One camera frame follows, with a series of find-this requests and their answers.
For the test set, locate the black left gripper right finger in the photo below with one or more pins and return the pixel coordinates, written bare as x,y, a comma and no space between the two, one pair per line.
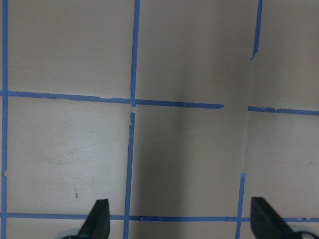
266,223

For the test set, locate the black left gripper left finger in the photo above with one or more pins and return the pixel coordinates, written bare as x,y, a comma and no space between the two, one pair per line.
97,224

